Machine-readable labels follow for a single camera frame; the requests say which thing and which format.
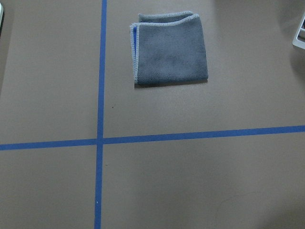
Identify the white wire rack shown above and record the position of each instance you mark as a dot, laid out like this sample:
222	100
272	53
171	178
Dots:
299	37

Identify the grey folded cloth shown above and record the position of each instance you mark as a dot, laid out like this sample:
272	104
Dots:
168	49

